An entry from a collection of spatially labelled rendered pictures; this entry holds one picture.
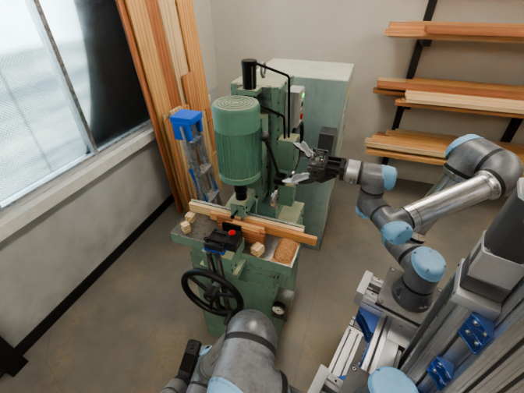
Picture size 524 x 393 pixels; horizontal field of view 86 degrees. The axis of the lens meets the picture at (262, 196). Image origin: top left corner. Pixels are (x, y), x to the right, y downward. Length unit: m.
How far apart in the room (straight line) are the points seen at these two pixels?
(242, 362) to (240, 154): 0.70
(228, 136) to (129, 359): 1.59
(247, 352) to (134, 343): 1.63
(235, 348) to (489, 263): 0.58
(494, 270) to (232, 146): 0.82
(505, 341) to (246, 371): 0.55
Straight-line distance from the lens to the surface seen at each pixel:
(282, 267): 1.24
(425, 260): 1.20
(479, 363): 0.94
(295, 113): 1.31
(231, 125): 1.01
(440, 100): 2.82
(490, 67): 3.39
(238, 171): 1.11
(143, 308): 2.33
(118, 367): 2.17
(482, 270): 0.83
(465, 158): 1.15
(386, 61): 3.24
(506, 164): 1.10
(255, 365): 0.62
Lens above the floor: 1.85
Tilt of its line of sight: 37 degrees down
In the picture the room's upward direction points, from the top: straight up
